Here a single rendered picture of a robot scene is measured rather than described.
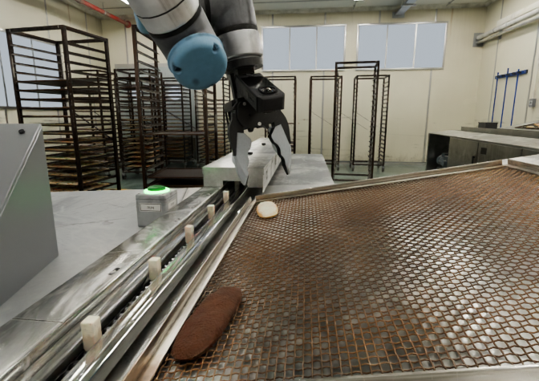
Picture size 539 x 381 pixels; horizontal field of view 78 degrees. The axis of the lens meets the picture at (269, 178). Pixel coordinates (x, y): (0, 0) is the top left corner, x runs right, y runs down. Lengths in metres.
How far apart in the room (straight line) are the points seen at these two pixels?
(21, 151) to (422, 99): 7.57
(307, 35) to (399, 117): 2.62
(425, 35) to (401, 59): 0.63
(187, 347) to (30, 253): 0.40
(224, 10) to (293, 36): 7.06
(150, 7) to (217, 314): 0.33
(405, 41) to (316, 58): 1.83
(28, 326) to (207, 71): 0.34
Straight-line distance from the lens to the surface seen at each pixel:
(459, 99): 8.11
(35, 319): 0.44
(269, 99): 0.49
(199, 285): 0.37
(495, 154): 3.90
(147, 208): 0.78
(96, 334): 0.40
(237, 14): 0.59
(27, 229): 0.62
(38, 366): 0.39
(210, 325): 0.29
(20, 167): 0.61
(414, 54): 7.85
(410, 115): 7.78
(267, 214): 0.56
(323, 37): 7.63
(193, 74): 0.46
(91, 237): 0.78
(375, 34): 7.76
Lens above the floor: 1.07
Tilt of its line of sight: 11 degrees down
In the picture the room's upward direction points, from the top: straight up
